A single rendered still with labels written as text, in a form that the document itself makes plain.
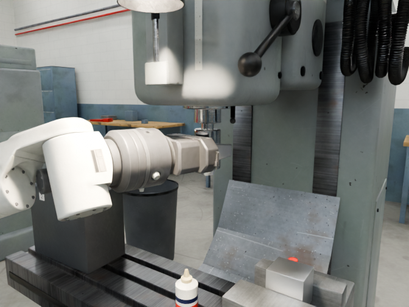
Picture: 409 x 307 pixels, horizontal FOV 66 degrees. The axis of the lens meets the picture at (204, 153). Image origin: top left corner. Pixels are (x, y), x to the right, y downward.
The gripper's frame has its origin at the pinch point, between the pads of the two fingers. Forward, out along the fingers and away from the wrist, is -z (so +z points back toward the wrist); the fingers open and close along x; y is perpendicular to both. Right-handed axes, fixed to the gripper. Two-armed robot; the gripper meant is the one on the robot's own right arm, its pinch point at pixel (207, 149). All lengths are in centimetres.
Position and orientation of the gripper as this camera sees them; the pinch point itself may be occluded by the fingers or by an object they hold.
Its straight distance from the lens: 56.1
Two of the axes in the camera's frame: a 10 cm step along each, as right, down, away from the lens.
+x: -6.7, -1.3, 7.3
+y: -0.1, 9.9, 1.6
